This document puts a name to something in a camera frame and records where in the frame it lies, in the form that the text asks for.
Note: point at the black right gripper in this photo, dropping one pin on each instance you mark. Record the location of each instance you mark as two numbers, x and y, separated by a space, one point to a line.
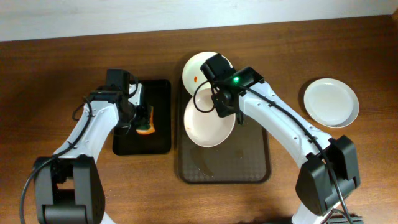
224 106

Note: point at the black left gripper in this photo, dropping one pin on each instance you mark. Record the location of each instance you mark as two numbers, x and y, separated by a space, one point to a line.
143 115

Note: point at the green and yellow sponge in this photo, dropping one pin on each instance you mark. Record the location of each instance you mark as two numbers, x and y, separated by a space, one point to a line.
148 127

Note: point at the white plate with red stain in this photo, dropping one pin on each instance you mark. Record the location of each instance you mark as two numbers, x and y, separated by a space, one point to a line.
206 129

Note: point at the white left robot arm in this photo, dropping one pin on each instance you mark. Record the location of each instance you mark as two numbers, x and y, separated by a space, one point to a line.
67 184

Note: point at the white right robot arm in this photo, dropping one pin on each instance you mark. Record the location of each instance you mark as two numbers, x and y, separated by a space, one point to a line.
329 170

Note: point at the small black tray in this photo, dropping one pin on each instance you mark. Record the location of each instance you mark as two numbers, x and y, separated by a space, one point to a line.
127 141

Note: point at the brown checkered serving tray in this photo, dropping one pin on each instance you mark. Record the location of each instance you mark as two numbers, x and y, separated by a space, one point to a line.
243 158

